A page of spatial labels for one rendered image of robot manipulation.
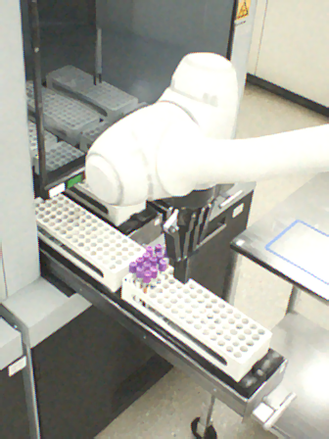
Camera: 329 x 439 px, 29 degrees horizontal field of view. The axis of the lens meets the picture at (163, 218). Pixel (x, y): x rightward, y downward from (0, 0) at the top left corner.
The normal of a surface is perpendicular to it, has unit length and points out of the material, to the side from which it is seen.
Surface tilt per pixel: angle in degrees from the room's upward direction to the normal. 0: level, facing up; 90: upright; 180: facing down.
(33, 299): 0
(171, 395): 0
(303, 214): 0
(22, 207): 90
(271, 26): 90
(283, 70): 90
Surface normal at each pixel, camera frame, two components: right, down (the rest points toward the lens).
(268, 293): 0.07, -0.77
